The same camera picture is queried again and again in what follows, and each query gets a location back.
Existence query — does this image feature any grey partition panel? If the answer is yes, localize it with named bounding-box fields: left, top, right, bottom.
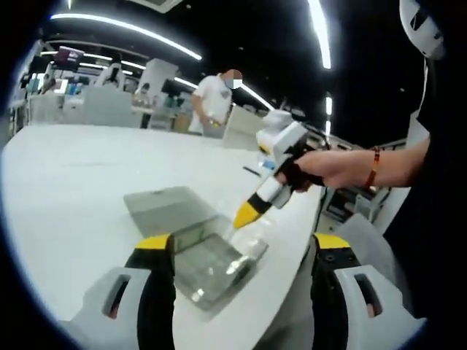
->
left=82, top=86, right=143, bottom=128

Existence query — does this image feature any person's black clothing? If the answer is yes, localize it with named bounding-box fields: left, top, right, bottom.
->
left=382, top=54, right=467, bottom=322

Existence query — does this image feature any white panel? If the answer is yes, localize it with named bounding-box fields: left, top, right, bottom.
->
left=222, top=105, right=271, bottom=152

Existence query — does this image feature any person's right hand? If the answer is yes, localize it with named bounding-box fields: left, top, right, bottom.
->
left=290, top=149, right=372, bottom=193

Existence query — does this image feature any white shelf unit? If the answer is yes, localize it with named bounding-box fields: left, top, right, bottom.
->
left=323, top=185, right=391, bottom=224

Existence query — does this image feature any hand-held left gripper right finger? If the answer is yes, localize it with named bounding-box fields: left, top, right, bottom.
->
left=311, top=232, right=428, bottom=350

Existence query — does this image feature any grey transparent dual guide fixture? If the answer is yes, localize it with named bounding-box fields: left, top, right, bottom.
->
left=123, top=185, right=269, bottom=313

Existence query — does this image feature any curved ceiling light strip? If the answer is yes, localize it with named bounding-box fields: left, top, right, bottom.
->
left=50, top=13, right=203, bottom=61
left=308, top=0, right=332, bottom=69

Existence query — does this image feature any clear plastic divider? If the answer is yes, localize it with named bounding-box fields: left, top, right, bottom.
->
left=224, top=217, right=267, bottom=253

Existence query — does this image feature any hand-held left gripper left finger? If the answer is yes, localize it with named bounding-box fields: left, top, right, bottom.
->
left=69, top=233, right=178, bottom=350

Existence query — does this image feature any red bead bracelet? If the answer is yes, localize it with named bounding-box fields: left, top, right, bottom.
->
left=364, top=145, right=382, bottom=190

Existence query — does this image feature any white worn device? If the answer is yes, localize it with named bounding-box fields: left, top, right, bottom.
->
left=398, top=0, right=448, bottom=59

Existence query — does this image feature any purple wall screen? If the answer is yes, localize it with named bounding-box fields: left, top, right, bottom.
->
left=56, top=46, right=84, bottom=66

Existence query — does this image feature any ceiling air vent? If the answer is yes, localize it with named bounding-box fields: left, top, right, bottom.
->
left=144, top=0, right=183, bottom=14

